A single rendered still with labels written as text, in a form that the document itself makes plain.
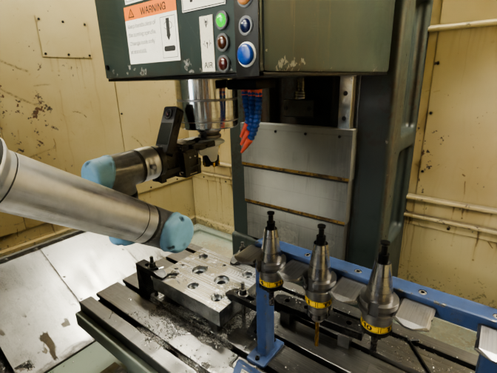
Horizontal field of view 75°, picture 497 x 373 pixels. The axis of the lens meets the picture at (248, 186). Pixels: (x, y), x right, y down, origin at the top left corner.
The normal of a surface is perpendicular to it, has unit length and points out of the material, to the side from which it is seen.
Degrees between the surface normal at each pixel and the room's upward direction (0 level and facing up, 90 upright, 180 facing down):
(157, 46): 90
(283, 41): 90
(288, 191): 90
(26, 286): 24
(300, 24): 90
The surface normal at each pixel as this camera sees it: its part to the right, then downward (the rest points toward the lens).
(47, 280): 0.31, -0.80
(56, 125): 0.79, 0.17
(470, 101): -0.61, 0.26
